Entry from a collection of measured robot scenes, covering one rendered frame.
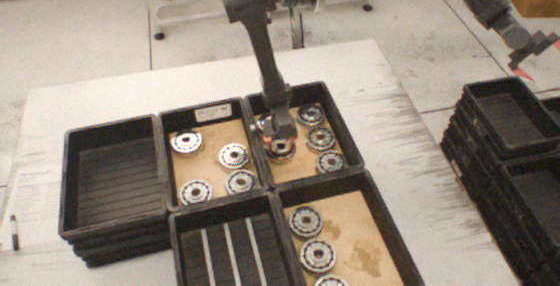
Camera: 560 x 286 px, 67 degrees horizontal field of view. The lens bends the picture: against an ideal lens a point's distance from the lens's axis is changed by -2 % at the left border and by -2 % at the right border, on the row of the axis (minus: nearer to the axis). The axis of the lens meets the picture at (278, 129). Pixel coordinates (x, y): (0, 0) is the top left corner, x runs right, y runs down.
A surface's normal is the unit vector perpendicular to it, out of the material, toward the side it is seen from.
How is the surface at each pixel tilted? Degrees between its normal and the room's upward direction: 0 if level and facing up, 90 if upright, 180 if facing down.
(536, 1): 90
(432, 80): 0
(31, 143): 0
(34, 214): 0
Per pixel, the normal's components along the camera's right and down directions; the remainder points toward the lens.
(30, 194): 0.00, -0.65
